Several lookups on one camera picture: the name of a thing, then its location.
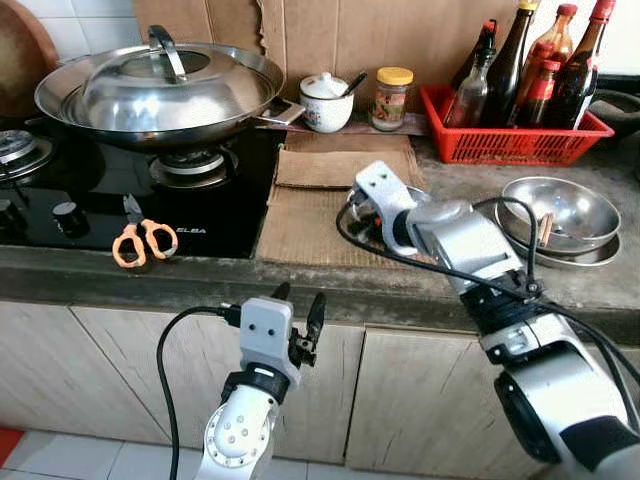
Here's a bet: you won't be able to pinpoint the stainless steel bowl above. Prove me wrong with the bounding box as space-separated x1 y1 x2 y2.
498 177 621 256
344 183 429 246

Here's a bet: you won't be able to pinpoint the wood grain cabinet door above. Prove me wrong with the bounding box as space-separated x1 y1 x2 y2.
70 305 366 466
0 300 166 446
345 325 561 480

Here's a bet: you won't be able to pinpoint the large brown cardboard mat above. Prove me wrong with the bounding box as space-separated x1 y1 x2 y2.
255 185 446 269

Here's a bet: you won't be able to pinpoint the small folded cardboard mat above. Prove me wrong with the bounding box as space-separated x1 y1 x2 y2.
275 133 426 191

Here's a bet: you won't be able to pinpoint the black glass gas stove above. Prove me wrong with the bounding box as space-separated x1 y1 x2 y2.
0 115 286 261

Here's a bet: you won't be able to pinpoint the glass jar yellow lid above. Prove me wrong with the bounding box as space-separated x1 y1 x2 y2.
370 67 414 132

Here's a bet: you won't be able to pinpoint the white ceramic lidded jar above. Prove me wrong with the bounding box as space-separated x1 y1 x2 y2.
298 72 354 134

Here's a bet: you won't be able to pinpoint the silver gas burner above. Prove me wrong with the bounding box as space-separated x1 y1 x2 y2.
0 128 56 186
148 148 233 191

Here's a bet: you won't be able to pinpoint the clear bottle black spout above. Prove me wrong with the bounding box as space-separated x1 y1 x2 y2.
445 20 498 128

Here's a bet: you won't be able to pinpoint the red plastic bottle basket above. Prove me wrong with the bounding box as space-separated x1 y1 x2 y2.
420 83 616 166

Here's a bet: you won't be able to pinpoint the brown wooden chopsticks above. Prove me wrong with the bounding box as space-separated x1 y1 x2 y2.
538 212 557 246

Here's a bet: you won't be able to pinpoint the stainless steel wok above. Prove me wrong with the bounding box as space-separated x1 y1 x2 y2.
35 42 306 151

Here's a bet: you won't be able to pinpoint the small red labelled bottle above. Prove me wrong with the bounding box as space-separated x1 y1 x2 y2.
517 60 561 128

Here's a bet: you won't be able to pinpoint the tall dark glass bottle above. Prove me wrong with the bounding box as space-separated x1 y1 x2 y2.
482 0 541 128

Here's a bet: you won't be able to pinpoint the black stove knob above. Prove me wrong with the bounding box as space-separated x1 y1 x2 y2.
52 202 91 239
0 198 26 233

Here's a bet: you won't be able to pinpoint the stainless steel plate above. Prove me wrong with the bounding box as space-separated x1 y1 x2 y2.
530 235 623 269

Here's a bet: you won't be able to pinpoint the dark sauce bottle red cap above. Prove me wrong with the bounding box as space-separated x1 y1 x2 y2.
545 0 616 131

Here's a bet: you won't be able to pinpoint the amber bottle red cap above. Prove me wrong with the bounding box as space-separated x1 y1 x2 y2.
520 3 579 91

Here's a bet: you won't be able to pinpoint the dark stone mortar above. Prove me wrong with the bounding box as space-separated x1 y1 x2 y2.
590 88 640 136

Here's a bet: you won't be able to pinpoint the red floor mat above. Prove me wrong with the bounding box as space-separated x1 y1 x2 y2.
0 425 23 466

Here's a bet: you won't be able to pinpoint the round wooden cutting board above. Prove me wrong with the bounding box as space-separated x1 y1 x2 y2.
0 0 59 121

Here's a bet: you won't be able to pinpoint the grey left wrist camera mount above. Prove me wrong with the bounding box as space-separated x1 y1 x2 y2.
238 297 297 376

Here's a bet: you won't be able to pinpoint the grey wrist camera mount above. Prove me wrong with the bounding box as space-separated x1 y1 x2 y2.
354 160 423 238
238 297 297 376

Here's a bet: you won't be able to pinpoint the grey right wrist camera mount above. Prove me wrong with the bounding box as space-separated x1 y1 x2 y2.
354 160 423 238

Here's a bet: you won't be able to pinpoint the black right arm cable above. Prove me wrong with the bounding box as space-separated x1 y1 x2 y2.
335 195 640 401

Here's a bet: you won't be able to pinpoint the black handled jar spoon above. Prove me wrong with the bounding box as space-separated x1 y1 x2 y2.
338 72 369 98

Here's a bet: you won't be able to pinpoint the orange handled scissors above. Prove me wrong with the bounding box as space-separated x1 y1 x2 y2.
112 195 179 269

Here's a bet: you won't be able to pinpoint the wide cardboard wall panel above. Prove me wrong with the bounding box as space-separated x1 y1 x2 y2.
258 0 541 106

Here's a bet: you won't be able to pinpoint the steel wok lid with handle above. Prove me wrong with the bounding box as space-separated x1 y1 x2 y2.
62 25 263 133

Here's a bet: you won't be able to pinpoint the narrow cardboard wall panel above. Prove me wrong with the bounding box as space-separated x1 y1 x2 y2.
133 0 263 51

